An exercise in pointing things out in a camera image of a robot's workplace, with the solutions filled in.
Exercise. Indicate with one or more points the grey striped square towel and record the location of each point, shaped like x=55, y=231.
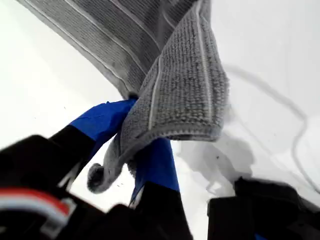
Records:
x=185, y=100

